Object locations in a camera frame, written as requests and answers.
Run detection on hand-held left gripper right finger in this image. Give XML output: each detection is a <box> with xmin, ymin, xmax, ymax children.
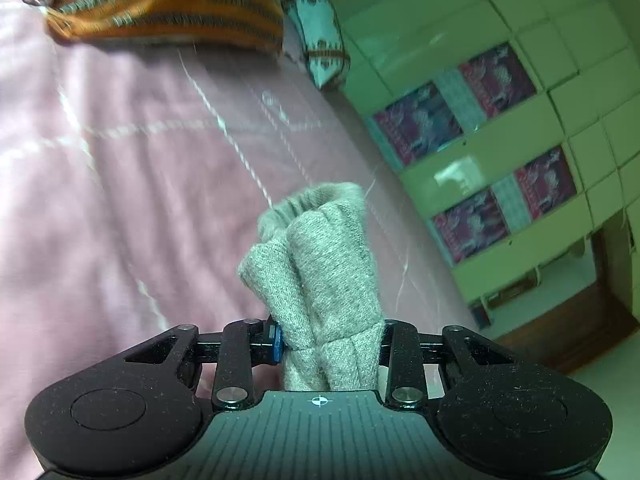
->
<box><xmin>380</xmin><ymin>319</ymin><xmax>516</xmax><ymax>410</ymax></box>

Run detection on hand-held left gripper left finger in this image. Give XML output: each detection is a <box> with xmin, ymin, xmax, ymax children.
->
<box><xmin>125</xmin><ymin>317</ymin><xmax>284</xmax><ymax>411</ymax></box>

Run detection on grey pants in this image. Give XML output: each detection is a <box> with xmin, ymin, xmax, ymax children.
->
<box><xmin>236</xmin><ymin>182</ymin><xmax>385</xmax><ymax>392</ymax></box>

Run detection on pink checked bed sheet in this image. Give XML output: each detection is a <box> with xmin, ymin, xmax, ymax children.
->
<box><xmin>0</xmin><ymin>0</ymin><xmax>481</xmax><ymax>480</ymax></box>

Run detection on teal patterned pillow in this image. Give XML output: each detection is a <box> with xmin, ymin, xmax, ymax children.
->
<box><xmin>280</xmin><ymin>0</ymin><xmax>351</xmax><ymax>91</ymax></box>

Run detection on orange striped pillow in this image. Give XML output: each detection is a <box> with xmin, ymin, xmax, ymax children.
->
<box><xmin>37</xmin><ymin>0</ymin><xmax>286</xmax><ymax>54</ymax></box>

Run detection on cream glossy wardrobe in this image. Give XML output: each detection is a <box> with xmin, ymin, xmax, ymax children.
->
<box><xmin>340</xmin><ymin>0</ymin><xmax>640</xmax><ymax>311</ymax></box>

